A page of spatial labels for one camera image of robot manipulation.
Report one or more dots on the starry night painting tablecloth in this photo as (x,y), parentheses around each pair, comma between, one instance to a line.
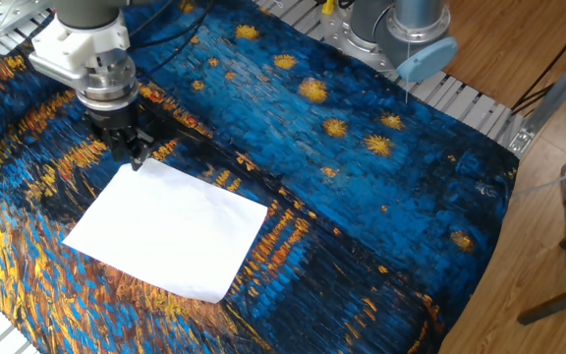
(361,196)

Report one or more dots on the aluminium frame beam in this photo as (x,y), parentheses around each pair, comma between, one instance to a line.
(558,88)

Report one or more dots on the small yellow plastic item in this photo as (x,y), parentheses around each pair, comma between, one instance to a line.
(328,7)

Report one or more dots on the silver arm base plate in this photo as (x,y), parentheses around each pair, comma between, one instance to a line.
(347,44)

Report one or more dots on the white square cloth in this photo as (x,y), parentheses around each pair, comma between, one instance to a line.
(165,231)

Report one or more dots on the silver vented wrist box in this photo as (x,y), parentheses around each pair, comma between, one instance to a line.
(57,71)

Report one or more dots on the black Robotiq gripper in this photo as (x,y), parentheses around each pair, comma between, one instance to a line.
(113,118)

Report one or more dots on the dark wooden stand legs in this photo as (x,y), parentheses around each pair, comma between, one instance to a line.
(553,305)

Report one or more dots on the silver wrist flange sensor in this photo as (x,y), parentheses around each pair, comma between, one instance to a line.
(111,78)

